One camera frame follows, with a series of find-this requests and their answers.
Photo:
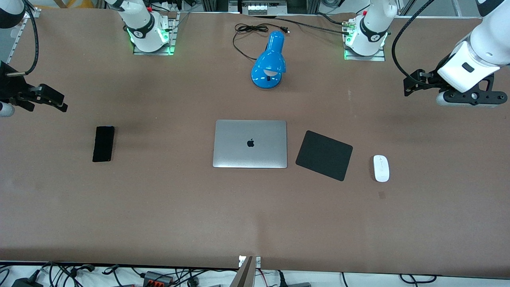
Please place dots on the white power strip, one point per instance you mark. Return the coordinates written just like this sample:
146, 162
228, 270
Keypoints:
261, 8

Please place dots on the silver closed laptop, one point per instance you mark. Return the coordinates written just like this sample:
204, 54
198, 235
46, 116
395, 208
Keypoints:
239, 147

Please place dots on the black smartphone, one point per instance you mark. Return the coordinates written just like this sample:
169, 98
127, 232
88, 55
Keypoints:
103, 143

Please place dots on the grey camera stand pole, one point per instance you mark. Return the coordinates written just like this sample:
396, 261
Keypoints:
247, 275

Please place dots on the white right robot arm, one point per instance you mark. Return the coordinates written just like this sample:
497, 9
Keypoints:
143, 24

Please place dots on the black mouse pad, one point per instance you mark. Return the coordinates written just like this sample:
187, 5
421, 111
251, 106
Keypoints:
324, 155

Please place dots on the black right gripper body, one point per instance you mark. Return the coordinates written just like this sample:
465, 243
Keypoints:
10, 85

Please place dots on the black power adapter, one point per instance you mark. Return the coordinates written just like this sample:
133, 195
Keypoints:
26, 283

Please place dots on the grey box with orange levers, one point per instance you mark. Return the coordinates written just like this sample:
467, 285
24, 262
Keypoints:
157, 279

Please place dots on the blue desk lamp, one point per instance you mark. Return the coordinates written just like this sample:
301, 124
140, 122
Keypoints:
269, 59

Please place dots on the white computer mouse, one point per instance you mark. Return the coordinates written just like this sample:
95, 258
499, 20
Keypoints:
381, 169

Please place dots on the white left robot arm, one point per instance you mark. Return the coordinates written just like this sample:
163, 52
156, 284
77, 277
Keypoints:
372, 24

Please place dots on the perforated aluminium rail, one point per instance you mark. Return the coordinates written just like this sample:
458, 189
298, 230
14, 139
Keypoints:
18, 36

